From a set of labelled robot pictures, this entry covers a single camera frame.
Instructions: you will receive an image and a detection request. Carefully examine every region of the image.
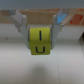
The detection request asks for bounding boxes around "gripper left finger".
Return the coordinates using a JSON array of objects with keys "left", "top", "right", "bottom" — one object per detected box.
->
[{"left": 0, "top": 9, "right": 31, "bottom": 49}]

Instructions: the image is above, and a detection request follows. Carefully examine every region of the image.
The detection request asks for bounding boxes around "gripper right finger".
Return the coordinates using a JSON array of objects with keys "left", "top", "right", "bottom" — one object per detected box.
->
[{"left": 49, "top": 8, "right": 78, "bottom": 48}]

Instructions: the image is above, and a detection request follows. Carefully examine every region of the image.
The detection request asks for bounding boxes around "yellow block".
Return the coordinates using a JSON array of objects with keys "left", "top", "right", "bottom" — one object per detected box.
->
[{"left": 27, "top": 26, "right": 53, "bottom": 56}]

